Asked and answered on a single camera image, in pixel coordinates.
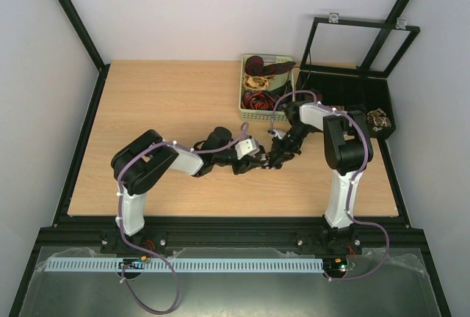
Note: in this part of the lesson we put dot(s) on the light blue slotted cable duct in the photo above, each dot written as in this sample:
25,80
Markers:
187,265

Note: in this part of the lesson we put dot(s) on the beige patterned tie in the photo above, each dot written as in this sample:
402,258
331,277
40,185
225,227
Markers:
257,82

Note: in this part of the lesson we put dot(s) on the black frame post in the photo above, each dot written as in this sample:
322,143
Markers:
82,33
395,13

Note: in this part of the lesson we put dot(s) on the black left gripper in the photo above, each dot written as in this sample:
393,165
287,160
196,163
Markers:
245,164

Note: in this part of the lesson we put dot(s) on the brown patterned rolled tie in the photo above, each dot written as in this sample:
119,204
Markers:
379,119

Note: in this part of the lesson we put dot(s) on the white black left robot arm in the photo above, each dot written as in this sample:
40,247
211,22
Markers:
140,165

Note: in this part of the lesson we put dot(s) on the black tie storage box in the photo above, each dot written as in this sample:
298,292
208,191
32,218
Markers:
341,90

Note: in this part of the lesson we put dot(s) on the light green plastic basket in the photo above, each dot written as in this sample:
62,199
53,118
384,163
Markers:
259,115

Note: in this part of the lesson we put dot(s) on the red dotted rolled tie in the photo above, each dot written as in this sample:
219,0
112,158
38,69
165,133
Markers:
337,108

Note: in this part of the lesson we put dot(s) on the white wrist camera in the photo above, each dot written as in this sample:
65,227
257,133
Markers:
276,133
246,147

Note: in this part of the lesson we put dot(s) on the black right frame post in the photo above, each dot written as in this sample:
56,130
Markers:
395,13

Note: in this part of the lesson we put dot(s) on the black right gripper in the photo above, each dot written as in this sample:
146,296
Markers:
280,152

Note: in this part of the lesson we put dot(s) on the black white floral tie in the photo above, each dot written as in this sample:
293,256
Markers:
262,157

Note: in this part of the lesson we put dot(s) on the black left frame post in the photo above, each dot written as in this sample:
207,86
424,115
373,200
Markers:
82,33

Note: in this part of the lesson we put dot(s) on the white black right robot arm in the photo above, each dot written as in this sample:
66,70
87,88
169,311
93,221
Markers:
347,149

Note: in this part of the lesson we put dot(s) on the red navy striped tie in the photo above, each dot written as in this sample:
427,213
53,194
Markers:
257,100

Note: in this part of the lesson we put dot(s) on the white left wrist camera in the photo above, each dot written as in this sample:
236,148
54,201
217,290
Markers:
246,147

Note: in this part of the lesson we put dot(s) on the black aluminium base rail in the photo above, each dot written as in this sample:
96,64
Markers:
164,235

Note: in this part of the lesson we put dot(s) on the dark red rolled tie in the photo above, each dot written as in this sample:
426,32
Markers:
255,66

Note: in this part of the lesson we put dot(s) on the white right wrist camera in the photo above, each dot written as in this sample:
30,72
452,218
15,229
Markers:
276,133

